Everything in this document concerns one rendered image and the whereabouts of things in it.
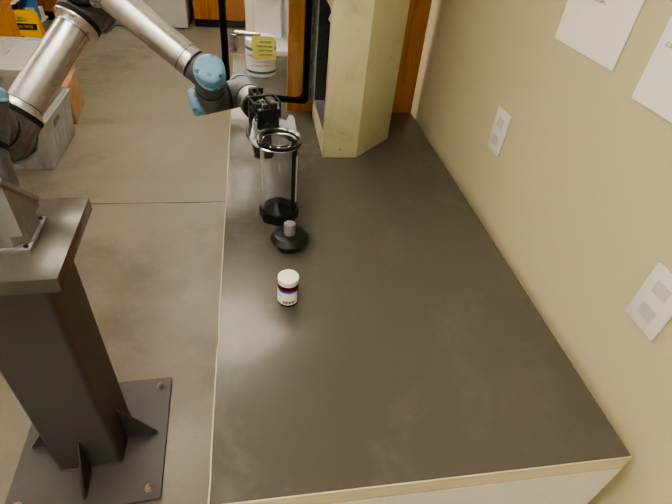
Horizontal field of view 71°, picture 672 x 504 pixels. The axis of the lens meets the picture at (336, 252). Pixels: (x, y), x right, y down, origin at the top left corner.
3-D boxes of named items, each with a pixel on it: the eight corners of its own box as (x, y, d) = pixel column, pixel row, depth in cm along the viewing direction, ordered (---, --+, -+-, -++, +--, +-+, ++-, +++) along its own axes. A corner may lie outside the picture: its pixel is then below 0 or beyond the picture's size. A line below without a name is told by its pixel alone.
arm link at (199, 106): (184, 77, 120) (225, 69, 123) (186, 95, 131) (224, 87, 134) (193, 106, 120) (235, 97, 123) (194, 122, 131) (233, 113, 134)
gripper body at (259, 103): (252, 105, 112) (239, 87, 120) (254, 138, 117) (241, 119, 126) (283, 102, 115) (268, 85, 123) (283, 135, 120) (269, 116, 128)
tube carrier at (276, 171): (305, 219, 122) (308, 144, 109) (265, 226, 118) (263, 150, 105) (291, 197, 130) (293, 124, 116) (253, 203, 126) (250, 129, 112)
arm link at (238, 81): (227, 100, 137) (255, 95, 139) (236, 115, 129) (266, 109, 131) (221, 74, 131) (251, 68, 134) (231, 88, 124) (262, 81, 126)
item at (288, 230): (305, 232, 120) (307, 211, 115) (309, 256, 113) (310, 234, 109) (269, 233, 118) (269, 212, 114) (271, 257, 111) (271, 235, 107)
